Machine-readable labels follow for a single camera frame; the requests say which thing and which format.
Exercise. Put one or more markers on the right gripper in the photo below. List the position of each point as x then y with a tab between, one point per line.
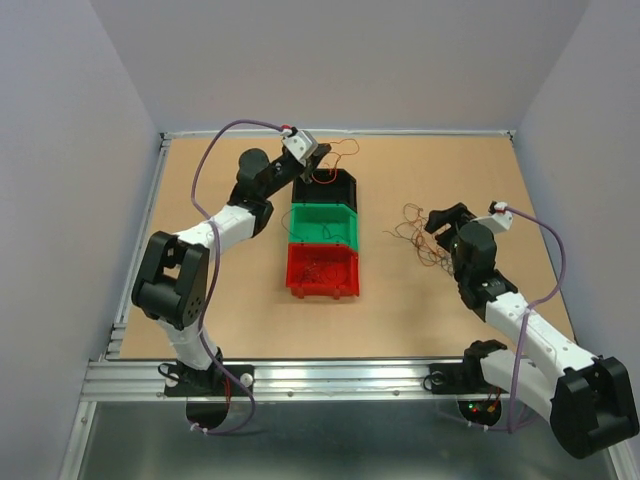
458	214

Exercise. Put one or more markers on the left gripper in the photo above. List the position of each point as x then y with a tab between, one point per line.
311	162

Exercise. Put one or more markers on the red plastic bin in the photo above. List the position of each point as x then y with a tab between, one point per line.
328	270

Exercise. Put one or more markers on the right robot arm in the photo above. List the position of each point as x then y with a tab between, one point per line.
586	399

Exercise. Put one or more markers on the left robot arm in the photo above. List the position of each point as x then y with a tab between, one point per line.
178	271

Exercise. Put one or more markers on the black plastic bin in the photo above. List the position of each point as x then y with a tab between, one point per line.
327	186

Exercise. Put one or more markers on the green plastic bin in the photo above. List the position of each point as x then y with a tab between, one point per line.
316	223

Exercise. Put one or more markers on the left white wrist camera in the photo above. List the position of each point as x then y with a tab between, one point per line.
299	143

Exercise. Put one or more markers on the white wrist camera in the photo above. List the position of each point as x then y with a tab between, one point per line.
299	143
499	220

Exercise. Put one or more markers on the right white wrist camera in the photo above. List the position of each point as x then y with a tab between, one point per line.
499	220

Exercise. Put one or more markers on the aluminium front rail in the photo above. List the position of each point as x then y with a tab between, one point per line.
276	380

